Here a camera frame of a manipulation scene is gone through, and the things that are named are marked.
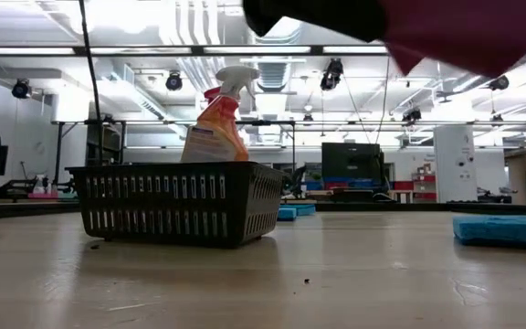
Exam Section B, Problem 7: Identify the orange spray bottle white trigger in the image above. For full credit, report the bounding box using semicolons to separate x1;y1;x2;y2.
179;65;262;164

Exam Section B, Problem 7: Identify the red cloth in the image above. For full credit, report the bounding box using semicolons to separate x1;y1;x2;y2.
378;0;526;80

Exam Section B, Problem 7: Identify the red storage bin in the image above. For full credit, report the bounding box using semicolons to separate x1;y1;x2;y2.
393;173;437;202

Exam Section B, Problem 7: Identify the white pillar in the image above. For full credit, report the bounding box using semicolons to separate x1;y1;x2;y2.
433;125;478;204

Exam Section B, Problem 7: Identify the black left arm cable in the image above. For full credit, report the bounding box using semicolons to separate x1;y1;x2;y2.
78;0;105;162

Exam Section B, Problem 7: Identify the dark blue sponge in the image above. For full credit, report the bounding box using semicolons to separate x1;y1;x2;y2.
289;203;317;218

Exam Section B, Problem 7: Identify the black slotted plastic basket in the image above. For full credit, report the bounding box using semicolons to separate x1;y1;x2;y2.
65;160;288;250

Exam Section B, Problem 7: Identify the black monitor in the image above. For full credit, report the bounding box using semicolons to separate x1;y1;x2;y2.
321;142;386;193

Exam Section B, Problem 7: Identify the blue storage bin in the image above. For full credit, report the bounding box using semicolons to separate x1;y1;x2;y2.
306;179;337;191

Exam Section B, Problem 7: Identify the black aluminium table frame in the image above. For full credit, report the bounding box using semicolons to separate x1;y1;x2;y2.
0;202;526;221

